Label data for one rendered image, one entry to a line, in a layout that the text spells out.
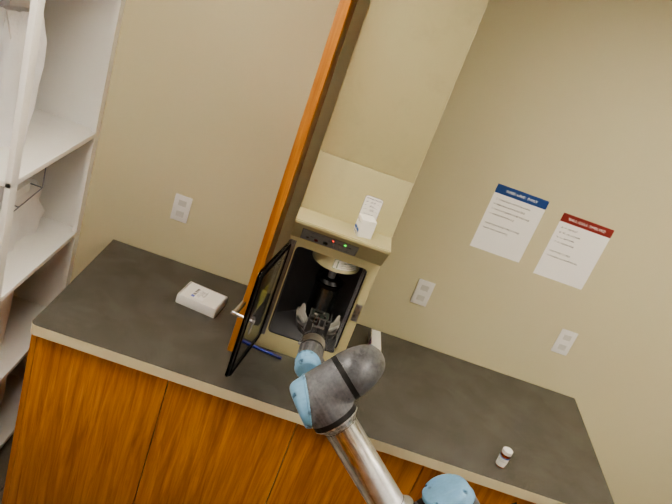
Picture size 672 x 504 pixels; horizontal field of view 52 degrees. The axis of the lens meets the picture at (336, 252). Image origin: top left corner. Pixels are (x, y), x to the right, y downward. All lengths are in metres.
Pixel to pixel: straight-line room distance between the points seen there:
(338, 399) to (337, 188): 0.85
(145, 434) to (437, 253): 1.29
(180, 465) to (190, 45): 1.51
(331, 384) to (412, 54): 1.03
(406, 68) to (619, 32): 0.85
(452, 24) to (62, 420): 1.83
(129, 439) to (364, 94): 1.42
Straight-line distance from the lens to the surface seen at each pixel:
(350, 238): 2.19
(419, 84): 2.17
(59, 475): 2.81
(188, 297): 2.64
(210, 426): 2.46
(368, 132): 2.20
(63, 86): 2.90
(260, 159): 2.72
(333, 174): 2.25
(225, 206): 2.82
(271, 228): 2.24
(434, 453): 2.43
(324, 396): 1.63
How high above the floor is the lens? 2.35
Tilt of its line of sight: 24 degrees down
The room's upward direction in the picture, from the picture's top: 21 degrees clockwise
